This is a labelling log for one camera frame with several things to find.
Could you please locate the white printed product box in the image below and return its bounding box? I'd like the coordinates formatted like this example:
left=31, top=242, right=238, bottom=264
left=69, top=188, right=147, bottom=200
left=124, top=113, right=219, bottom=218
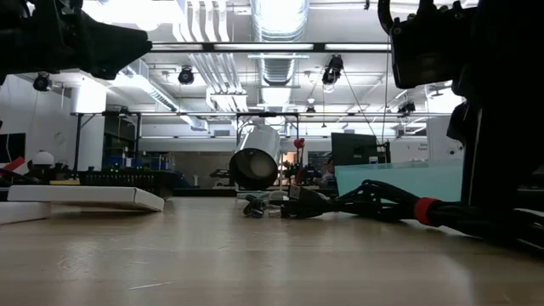
left=7, top=184, right=166, bottom=213

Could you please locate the white dome lamp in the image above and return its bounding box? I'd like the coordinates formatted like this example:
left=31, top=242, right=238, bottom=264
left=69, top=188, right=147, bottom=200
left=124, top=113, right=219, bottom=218
left=31, top=149, right=56, bottom=167

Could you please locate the black wall screen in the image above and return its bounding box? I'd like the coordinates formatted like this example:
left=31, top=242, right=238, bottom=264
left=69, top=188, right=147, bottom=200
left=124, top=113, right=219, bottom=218
left=0, top=132, right=27, bottom=165

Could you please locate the silver ceiling duct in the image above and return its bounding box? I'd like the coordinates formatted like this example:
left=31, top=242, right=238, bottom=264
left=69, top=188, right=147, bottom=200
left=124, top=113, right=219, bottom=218
left=249, top=0, right=311, bottom=87

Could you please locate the black slotted plastic basket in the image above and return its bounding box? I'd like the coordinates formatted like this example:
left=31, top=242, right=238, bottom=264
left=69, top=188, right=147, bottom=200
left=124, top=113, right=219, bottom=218
left=77, top=170, right=179, bottom=200

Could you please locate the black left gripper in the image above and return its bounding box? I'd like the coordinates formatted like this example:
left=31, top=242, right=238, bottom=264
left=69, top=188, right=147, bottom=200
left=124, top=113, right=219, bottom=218
left=0, top=0, right=154, bottom=86

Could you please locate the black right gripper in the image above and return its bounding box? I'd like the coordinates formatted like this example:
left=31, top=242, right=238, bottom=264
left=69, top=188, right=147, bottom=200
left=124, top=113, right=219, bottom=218
left=445, top=0, right=544, bottom=209

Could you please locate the small black clip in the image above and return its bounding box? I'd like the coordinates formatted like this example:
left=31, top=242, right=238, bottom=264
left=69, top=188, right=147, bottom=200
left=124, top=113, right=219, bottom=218
left=242, top=194, right=269, bottom=219

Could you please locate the black cable with red band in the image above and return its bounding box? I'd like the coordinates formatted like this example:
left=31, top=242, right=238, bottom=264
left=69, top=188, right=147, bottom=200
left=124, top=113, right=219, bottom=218
left=278, top=178, right=544, bottom=256

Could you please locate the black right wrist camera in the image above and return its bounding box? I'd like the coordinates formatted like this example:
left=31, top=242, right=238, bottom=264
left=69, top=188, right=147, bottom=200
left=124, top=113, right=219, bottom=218
left=389, top=0, right=479, bottom=90

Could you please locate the translucent green plastic bin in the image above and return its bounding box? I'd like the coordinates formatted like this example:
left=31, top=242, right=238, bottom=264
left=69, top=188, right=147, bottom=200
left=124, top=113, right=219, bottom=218
left=333, top=158, right=465, bottom=203

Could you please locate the black computer monitor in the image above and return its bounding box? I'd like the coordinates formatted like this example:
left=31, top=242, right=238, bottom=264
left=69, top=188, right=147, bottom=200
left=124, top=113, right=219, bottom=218
left=331, top=132, right=380, bottom=167

